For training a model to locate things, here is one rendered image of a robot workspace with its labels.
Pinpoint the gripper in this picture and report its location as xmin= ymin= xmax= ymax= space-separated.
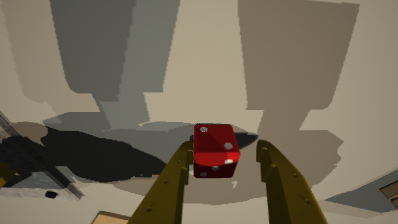
xmin=127 ymin=140 xmax=328 ymax=224

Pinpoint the red die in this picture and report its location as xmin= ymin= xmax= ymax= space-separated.
xmin=193 ymin=125 xmax=240 ymax=178

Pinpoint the tan flat mat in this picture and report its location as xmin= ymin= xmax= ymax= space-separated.
xmin=92 ymin=211 xmax=131 ymax=224

